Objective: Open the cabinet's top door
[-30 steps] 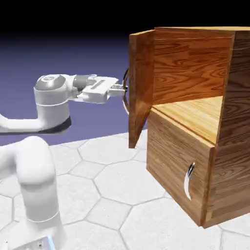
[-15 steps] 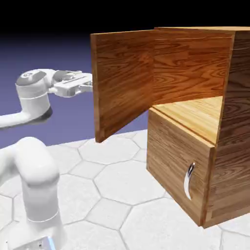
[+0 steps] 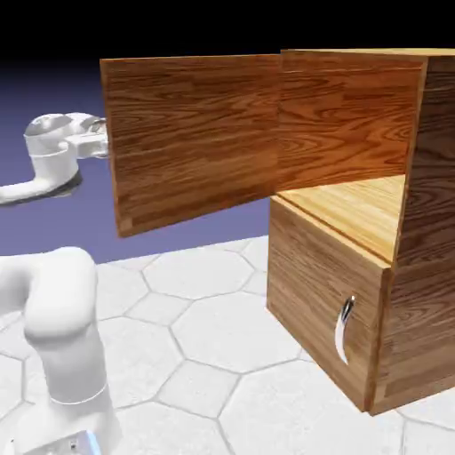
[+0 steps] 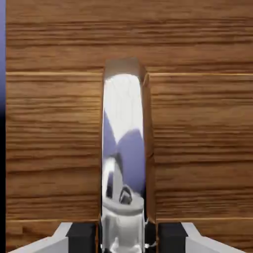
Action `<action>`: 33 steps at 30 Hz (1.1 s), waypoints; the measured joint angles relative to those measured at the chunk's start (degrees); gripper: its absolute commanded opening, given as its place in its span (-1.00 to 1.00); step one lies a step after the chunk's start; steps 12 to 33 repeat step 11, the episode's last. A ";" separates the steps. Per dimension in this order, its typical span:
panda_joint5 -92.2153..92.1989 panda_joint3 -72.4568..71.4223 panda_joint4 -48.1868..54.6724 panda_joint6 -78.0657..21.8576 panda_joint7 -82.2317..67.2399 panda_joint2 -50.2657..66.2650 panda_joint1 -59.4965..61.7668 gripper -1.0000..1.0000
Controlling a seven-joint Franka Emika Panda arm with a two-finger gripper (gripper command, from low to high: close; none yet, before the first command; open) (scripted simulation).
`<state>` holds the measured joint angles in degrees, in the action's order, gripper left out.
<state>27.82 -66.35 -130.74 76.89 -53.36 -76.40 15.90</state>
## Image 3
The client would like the wooden cabinet door without handle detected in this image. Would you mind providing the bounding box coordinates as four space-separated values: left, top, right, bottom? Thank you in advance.
99 53 284 239

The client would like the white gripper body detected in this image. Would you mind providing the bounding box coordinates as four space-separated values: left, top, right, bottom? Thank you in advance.
68 132 110 160

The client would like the curved silver door handle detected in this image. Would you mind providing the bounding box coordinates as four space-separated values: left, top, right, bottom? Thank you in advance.
334 294 357 367

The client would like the wooden cabinet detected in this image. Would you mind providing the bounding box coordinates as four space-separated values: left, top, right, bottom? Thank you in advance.
265 47 455 417

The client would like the wooden cabinet door with handle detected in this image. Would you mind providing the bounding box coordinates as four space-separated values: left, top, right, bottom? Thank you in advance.
266 195 393 414

